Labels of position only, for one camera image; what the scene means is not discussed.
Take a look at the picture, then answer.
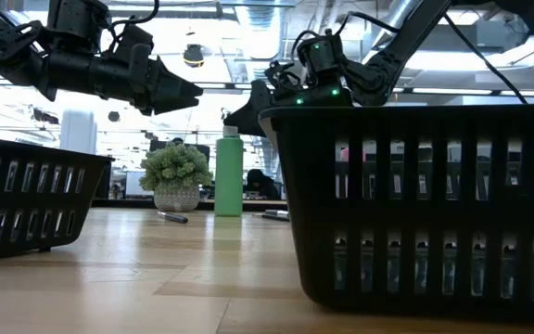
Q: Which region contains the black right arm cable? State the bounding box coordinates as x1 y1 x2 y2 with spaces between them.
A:
442 12 529 105

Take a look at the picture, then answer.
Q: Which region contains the thin black paint brush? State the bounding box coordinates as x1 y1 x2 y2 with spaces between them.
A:
157 211 189 225
252 212 291 223

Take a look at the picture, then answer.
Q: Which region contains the green paint bottle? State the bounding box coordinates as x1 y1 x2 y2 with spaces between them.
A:
214 124 245 218

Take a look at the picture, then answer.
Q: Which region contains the seated person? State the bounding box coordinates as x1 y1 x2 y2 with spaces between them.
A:
243 168 281 201

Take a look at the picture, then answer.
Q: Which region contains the black monitor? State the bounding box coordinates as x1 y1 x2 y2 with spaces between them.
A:
149 138 211 164

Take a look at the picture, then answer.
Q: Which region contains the black ceiling dome device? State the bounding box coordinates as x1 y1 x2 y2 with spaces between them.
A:
183 44 206 70

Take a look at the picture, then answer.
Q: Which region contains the black slotted plastic basket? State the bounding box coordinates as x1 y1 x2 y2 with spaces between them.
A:
258 104 534 324
0 134 113 263

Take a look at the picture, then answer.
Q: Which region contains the black aluminium table frame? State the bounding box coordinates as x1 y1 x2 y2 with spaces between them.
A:
91 198 289 209

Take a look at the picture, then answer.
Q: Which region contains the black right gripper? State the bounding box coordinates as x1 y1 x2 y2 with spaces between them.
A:
223 59 354 138

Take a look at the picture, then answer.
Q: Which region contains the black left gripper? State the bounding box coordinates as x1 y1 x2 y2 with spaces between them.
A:
88 44 204 117

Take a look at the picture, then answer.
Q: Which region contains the green potted plant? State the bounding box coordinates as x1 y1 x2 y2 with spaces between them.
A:
138 142 214 213

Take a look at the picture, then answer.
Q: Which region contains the pink paint bottle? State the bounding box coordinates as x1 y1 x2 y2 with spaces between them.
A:
339 147 366 163

